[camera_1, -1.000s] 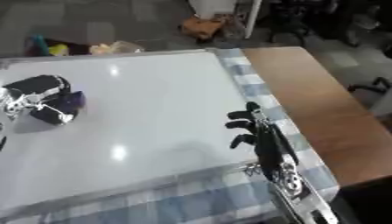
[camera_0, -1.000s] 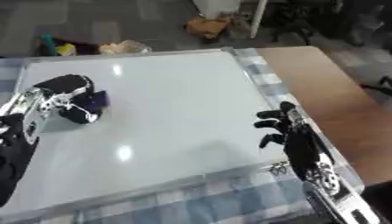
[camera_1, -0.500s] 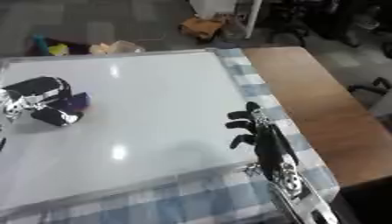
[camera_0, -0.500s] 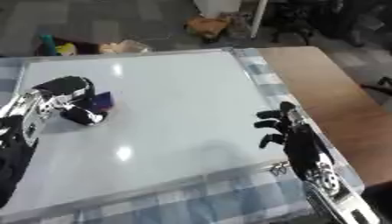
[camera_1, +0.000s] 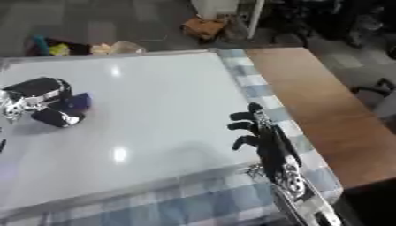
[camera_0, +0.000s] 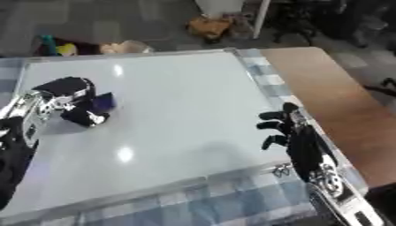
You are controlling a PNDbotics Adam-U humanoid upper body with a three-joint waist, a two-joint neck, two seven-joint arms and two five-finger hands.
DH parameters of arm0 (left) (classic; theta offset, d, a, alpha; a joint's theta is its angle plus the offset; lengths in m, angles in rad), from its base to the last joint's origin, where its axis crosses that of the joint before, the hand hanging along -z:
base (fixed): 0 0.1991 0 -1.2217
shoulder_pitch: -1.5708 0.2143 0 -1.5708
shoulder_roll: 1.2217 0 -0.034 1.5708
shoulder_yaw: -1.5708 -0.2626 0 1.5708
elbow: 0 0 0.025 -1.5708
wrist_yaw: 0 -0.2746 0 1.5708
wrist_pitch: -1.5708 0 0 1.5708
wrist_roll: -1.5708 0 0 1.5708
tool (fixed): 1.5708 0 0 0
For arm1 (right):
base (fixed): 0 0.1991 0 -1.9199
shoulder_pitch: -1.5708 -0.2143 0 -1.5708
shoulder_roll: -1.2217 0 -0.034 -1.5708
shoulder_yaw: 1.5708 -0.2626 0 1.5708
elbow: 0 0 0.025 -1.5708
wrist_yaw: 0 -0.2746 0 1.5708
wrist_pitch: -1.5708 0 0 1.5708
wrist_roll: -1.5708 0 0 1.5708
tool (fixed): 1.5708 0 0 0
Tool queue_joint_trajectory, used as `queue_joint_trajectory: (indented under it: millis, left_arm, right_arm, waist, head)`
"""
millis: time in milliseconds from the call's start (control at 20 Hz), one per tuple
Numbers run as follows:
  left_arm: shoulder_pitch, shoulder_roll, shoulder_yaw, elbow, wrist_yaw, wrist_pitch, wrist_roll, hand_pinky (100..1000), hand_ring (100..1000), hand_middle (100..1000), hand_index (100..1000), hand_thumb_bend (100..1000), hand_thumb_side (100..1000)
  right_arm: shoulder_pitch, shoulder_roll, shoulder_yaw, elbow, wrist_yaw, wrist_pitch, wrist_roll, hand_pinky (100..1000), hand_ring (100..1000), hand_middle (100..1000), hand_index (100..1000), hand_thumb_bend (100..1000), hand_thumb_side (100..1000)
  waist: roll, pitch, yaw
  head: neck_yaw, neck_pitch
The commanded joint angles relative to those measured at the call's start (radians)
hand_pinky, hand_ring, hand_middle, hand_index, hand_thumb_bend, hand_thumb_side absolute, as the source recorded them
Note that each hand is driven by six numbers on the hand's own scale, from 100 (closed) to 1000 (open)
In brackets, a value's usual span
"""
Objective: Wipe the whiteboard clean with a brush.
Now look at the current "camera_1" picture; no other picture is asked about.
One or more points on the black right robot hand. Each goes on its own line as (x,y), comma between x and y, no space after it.
(268,141)

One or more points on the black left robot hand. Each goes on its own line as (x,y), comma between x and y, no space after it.
(42,88)

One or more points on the purple whiteboard brush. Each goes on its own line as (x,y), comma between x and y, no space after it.
(78,101)

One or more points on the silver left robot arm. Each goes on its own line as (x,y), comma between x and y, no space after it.
(11,107)

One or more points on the white whiteboard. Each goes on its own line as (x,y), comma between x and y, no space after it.
(124,117)

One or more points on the clear plastic bag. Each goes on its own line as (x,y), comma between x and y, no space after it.
(124,47)

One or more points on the black office chair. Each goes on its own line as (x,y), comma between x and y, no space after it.
(375,88)

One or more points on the white bin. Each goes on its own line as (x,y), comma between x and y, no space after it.
(215,8)

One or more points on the white post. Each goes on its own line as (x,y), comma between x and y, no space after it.
(256,18)

